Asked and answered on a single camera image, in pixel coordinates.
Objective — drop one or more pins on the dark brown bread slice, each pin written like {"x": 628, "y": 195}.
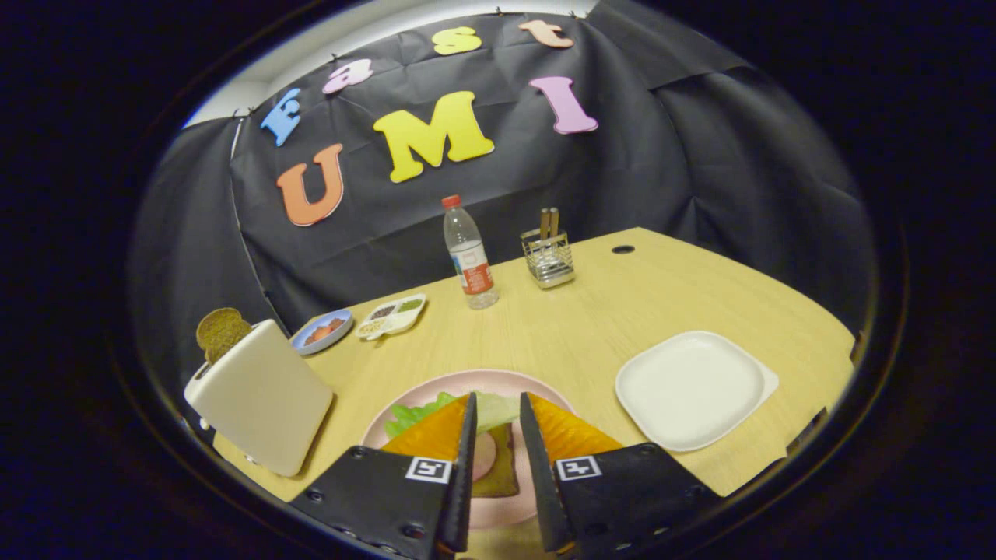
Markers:
{"x": 506, "y": 467}

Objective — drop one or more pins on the round pink plate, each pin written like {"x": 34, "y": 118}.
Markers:
{"x": 459, "y": 383}

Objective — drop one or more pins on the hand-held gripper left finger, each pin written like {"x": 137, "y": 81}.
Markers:
{"x": 461, "y": 474}

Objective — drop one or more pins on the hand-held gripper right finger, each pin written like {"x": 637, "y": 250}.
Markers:
{"x": 541, "y": 474}

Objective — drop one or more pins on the brown toasted bread slice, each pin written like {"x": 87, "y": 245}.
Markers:
{"x": 222, "y": 330}

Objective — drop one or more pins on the green lettuce leaf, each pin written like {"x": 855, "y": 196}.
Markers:
{"x": 494, "y": 408}

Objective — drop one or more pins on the clear red-capped water bottle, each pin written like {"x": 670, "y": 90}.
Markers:
{"x": 471, "y": 257}

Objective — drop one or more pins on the small blue plate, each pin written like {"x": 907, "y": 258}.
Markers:
{"x": 303, "y": 342}

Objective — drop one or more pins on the white divided condiment tray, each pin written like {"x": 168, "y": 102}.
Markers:
{"x": 391, "y": 315}

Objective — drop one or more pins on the white toaster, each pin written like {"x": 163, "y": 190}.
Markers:
{"x": 261, "y": 400}

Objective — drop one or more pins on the pink ham slice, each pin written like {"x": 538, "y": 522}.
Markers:
{"x": 484, "y": 459}

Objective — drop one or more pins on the black backdrop cloth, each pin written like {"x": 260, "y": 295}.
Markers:
{"x": 700, "y": 155}

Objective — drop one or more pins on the white square plate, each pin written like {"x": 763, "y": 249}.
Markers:
{"x": 689, "y": 389}

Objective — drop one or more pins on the orange food pieces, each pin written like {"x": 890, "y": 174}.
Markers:
{"x": 325, "y": 330}

